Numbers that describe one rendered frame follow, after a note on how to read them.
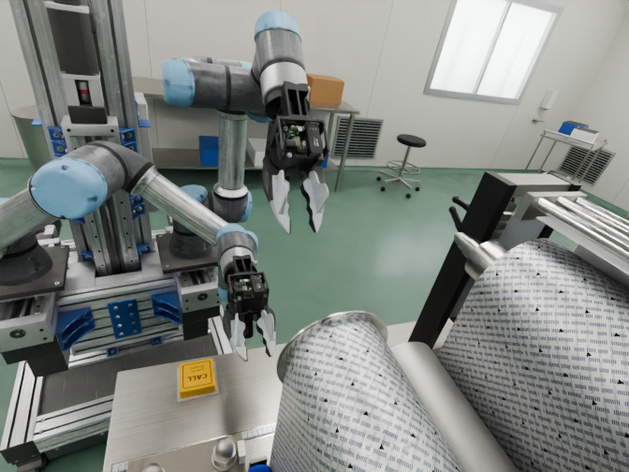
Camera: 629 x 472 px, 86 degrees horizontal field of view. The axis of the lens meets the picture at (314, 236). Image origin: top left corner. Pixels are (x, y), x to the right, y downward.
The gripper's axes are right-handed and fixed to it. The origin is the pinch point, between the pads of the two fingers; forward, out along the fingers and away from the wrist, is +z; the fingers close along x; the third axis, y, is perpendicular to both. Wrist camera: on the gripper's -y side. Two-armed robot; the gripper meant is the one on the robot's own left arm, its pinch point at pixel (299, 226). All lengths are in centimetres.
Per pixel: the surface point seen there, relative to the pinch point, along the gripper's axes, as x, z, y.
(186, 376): -17.5, 21.3, -35.4
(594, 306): 21.6, 16.7, 22.9
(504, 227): 31.2, 4.0, 7.8
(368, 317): 3.5, 14.5, 9.7
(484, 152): 408, -194, -294
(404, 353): 11.1, 20.1, 4.0
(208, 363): -13.0, 19.6, -36.9
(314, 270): 73, -24, -194
